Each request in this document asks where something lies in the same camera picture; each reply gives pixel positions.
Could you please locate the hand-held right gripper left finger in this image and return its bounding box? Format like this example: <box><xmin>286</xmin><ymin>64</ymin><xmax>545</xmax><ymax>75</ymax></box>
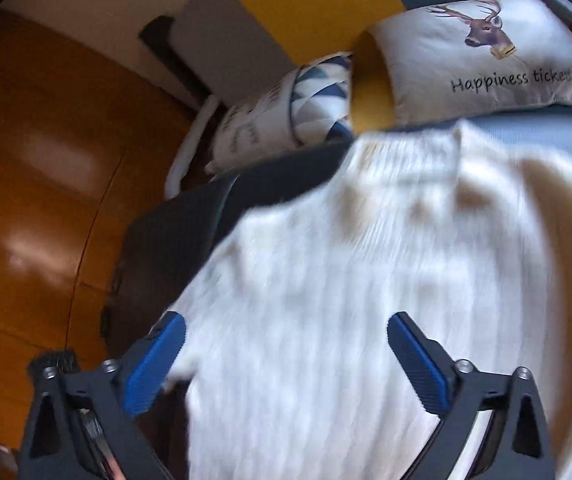
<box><xmin>18</xmin><ymin>310</ymin><xmax>187</xmax><ymax>480</ymax></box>

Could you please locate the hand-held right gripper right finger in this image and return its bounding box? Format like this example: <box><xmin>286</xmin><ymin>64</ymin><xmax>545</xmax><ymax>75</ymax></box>
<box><xmin>387</xmin><ymin>311</ymin><xmax>557</xmax><ymax>480</ymax></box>

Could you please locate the white knit sweater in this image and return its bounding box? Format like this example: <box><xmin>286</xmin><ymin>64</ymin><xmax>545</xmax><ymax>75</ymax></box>
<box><xmin>158</xmin><ymin>120</ymin><xmax>572</xmax><ymax>480</ymax></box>

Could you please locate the wooden wardrobe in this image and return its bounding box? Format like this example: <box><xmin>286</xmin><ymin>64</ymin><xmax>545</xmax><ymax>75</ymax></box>
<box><xmin>0</xmin><ymin>10</ymin><xmax>197</xmax><ymax>451</ymax></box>

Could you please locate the mustard yellow pillow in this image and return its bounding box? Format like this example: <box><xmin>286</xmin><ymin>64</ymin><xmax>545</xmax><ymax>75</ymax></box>
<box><xmin>348</xmin><ymin>30</ymin><xmax>399</xmax><ymax>136</ymax></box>

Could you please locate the triangle pattern pillow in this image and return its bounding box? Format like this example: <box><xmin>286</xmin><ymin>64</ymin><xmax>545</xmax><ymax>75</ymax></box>
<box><xmin>206</xmin><ymin>52</ymin><xmax>354</xmax><ymax>176</ymax></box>

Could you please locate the deer print pillow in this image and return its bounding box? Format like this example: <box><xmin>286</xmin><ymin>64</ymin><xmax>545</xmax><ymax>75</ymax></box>
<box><xmin>368</xmin><ymin>0</ymin><xmax>572</xmax><ymax>126</ymax></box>

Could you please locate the grey yellow teal sofa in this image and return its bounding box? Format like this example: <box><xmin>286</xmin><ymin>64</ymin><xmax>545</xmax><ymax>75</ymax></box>
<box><xmin>140</xmin><ymin>0</ymin><xmax>572</xmax><ymax>196</ymax></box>

